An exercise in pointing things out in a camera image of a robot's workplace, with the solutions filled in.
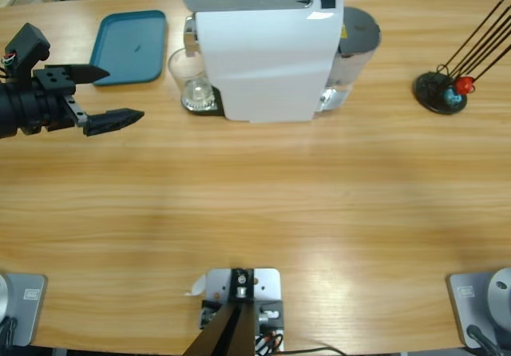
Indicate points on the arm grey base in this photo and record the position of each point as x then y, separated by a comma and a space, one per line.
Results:
475, 296
28, 300

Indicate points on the clear glass cup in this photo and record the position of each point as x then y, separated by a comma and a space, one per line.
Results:
191, 80

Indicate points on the clear water tank dark lid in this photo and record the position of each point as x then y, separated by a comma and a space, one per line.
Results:
357, 32

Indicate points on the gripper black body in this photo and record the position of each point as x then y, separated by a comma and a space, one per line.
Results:
32, 106

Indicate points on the white capsule coffee machine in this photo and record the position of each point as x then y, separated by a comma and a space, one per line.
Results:
263, 60

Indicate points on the dark camera post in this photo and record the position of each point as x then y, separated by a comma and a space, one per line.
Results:
227, 332

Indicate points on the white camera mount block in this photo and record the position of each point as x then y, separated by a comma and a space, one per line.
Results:
265, 284

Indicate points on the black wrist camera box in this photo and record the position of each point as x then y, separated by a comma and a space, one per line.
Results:
26, 48

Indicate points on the white paper tag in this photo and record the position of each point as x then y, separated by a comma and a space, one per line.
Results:
197, 286

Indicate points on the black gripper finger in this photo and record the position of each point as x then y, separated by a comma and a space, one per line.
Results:
112, 120
85, 73

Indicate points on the black capsule holder with rods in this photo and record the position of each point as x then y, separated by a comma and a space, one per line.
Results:
429, 88

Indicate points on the blue coffee capsule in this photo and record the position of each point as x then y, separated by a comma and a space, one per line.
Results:
453, 96

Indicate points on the red coffee capsule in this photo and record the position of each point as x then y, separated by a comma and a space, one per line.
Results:
464, 85

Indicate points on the orange plug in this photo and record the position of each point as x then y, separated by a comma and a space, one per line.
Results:
270, 336

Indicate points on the teal plastic tray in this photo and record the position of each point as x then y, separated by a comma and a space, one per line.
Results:
131, 44

